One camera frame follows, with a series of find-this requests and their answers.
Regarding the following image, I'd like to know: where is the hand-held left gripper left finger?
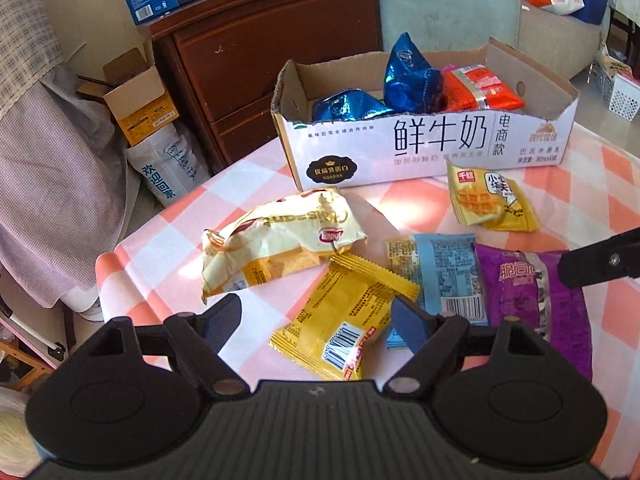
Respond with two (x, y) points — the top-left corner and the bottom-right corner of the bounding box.
(70, 294), (251, 396)

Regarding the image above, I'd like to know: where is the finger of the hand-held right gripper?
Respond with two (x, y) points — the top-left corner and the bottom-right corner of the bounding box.
(557, 227), (640, 288)

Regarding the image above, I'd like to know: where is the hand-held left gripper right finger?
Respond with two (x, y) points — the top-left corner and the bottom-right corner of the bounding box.
(382, 297), (558, 396)

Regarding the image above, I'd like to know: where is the light blue snack packet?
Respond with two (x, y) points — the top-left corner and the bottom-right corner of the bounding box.
(384, 233), (491, 351)

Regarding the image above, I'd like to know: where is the purple snack packet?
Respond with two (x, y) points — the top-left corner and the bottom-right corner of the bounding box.
(472, 242), (594, 381)

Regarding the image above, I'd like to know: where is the cream snack packet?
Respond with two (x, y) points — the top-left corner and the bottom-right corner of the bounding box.
(200, 186), (368, 306)

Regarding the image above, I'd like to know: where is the yellow waffle snack packet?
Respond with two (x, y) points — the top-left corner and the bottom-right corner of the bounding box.
(446, 160), (540, 233)

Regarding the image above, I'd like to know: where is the white cardboard box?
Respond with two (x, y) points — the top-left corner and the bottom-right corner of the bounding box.
(270, 37), (581, 192)

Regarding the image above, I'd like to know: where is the red snack packet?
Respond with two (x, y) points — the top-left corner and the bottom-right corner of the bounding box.
(440, 64), (527, 113)

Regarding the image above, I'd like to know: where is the pink checked tablecloth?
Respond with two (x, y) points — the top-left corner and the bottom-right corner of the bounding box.
(95, 120), (640, 480)

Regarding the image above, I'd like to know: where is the white fan base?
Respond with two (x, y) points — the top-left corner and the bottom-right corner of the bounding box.
(65, 285), (108, 323)

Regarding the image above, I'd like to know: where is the white printed sack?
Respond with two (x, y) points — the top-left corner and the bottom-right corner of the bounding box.
(125, 122), (211, 208)

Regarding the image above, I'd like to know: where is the white perforated basket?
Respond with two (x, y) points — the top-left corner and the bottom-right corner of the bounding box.
(595, 52), (640, 121)

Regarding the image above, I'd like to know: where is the pink folding table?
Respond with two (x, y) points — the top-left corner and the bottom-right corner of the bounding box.
(0, 290), (68, 368)

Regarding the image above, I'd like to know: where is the yellow cardboard box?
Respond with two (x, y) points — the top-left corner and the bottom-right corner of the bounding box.
(75, 47), (181, 147)

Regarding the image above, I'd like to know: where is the grey checked cloth cover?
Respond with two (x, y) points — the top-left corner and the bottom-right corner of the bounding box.
(0, 0), (151, 306)

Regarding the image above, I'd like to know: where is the white plastic bag with cabbage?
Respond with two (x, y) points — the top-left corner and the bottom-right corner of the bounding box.
(0, 390), (36, 476)

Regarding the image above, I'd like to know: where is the blue bag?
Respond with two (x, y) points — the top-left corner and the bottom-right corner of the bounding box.
(575, 0), (611, 26)

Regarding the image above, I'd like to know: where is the brown wooden cabinet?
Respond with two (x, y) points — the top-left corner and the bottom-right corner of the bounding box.
(150, 0), (386, 171)

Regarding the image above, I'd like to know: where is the light blue sofa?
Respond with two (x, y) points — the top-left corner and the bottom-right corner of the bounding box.
(377, 0), (606, 81)

